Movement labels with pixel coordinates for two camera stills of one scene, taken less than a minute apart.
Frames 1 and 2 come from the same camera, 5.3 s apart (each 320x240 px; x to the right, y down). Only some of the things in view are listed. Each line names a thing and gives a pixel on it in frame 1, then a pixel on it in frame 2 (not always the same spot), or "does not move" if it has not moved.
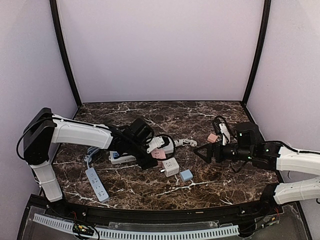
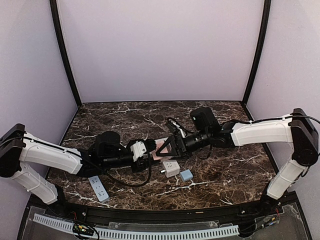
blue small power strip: (97, 185) does not move
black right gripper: (215, 152) -> (180, 146)
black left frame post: (53, 3) does not move
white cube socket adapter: (171, 167) does not move
